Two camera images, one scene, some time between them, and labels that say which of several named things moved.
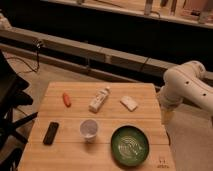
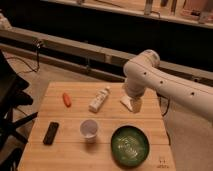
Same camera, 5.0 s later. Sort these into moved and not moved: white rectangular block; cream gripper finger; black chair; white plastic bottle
Moved: cream gripper finger
Not moved: white plastic bottle; black chair; white rectangular block
